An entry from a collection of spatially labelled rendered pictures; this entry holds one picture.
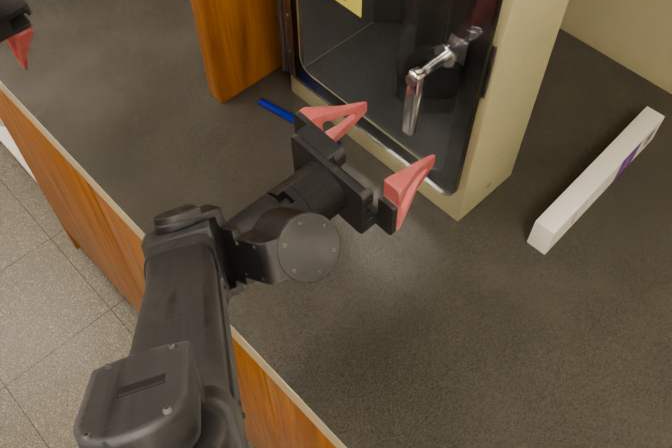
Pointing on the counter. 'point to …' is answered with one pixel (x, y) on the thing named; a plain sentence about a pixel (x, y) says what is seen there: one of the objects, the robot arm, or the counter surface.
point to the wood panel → (233, 13)
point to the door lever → (416, 79)
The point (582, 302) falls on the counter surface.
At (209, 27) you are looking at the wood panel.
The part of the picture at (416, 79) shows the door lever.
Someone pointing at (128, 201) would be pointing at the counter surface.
